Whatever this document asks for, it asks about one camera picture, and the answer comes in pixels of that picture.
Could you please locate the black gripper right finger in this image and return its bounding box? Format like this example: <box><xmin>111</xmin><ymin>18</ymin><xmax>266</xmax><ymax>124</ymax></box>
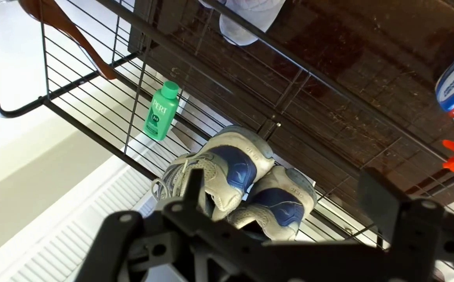
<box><xmin>359</xmin><ymin>168</ymin><xmax>407</xmax><ymax>242</ymax></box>

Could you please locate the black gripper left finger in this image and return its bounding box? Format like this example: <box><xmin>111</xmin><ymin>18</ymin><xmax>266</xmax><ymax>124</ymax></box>
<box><xmin>182</xmin><ymin>168</ymin><xmax>207</xmax><ymax>217</ymax></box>

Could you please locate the black metal shoe rack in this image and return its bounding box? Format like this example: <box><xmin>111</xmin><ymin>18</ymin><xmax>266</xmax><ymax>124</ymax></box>
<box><xmin>0</xmin><ymin>0</ymin><xmax>454</xmax><ymax>250</ymax></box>

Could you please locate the grey felt slipper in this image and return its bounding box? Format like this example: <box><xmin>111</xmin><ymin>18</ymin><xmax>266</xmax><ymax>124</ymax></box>
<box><xmin>218</xmin><ymin>0</ymin><xmax>288</xmax><ymax>49</ymax></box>

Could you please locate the brown wooden hanger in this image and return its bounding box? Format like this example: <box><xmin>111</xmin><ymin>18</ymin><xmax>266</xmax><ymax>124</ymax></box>
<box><xmin>18</xmin><ymin>0</ymin><xmax>119</xmax><ymax>82</ymax></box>

